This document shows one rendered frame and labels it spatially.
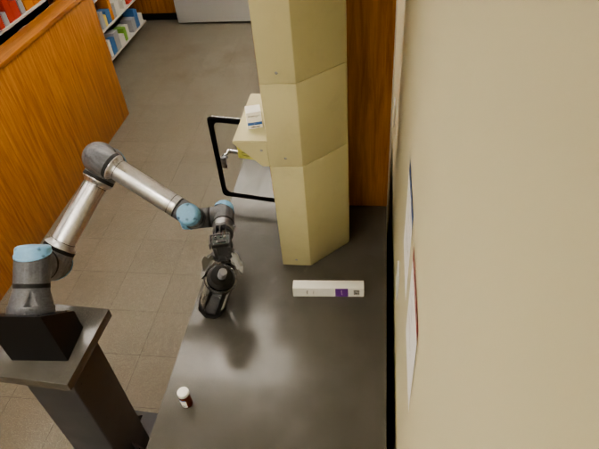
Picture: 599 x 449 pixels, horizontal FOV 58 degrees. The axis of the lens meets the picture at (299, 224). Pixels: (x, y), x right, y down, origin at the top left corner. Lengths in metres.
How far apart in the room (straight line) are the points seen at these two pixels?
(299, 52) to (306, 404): 1.05
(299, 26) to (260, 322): 1.00
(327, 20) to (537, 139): 1.36
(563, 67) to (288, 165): 1.55
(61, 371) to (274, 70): 1.21
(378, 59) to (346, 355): 1.02
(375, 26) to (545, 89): 1.66
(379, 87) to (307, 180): 0.46
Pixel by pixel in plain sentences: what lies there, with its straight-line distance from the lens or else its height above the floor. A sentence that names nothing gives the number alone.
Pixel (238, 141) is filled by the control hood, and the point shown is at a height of 1.51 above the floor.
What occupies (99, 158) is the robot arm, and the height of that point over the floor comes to 1.46.
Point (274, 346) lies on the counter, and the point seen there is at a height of 0.94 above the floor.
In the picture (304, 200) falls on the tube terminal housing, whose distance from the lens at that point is 1.87.
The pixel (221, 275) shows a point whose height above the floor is 1.21.
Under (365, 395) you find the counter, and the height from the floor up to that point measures 0.94.
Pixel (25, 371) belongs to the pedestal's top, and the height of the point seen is 0.94.
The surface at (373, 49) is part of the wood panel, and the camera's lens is 1.97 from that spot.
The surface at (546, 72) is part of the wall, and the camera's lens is 0.30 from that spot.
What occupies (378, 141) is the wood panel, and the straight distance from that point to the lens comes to 2.15.
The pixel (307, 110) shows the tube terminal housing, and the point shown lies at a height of 1.61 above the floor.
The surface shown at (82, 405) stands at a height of 0.69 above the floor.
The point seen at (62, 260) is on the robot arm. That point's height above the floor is 1.14.
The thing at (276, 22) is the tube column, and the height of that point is 1.89.
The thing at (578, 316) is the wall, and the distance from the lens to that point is 0.24.
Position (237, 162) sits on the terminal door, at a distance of 2.25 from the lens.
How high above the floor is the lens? 2.45
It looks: 42 degrees down
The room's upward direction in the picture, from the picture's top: 6 degrees counter-clockwise
